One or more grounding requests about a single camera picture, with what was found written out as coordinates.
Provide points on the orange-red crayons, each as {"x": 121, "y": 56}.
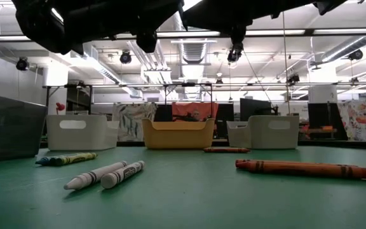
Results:
{"x": 241, "y": 164}

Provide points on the orange crayons front right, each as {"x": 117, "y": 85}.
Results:
{"x": 313, "y": 170}

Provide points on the red crayon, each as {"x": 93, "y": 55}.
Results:
{"x": 227, "y": 150}

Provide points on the blue crayon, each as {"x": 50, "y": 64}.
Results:
{"x": 44, "y": 161}

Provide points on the white plastic bin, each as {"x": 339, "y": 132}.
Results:
{"x": 81, "y": 140}

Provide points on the black beam with light strips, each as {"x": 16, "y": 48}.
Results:
{"x": 309, "y": 32}

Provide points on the black partition panel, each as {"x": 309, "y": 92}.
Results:
{"x": 316, "y": 114}

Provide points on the flower print cloth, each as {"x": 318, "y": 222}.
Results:
{"x": 361, "y": 121}

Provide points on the yellow green crayon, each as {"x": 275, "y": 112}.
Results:
{"x": 59, "y": 161}
{"x": 81, "y": 157}

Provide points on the distant wooden desk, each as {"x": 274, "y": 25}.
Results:
{"x": 316, "y": 130}

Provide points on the black monitor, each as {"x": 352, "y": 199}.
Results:
{"x": 256, "y": 108}

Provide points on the orange plastic bin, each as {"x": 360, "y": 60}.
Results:
{"x": 178, "y": 136}

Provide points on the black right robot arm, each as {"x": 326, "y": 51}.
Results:
{"x": 297, "y": 3}

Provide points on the person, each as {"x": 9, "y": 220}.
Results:
{"x": 196, "y": 113}

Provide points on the grey plastic bin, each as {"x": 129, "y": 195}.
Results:
{"x": 275, "y": 140}

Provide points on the distant black rig frame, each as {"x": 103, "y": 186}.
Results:
{"x": 187, "y": 84}

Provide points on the leaf print cloth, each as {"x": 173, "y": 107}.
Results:
{"x": 132, "y": 124}

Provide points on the orange cloth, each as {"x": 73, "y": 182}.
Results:
{"x": 180, "y": 109}

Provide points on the dark green plastic bin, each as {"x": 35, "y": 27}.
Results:
{"x": 8, "y": 127}

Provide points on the white crayon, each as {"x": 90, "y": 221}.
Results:
{"x": 122, "y": 175}
{"x": 91, "y": 176}

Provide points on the green table mat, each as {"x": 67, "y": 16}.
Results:
{"x": 183, "y": 206}

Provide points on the silver ventilation duct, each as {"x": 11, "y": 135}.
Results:
{"x": 194, "y": 52}

